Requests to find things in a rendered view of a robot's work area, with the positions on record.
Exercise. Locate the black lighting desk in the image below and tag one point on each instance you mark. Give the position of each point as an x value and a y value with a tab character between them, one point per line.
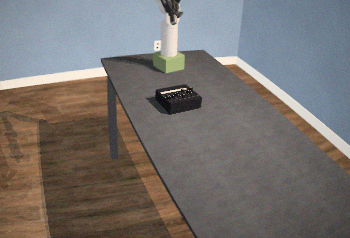
177	99

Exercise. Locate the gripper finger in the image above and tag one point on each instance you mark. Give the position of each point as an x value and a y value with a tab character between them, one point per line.
170	11
178	13

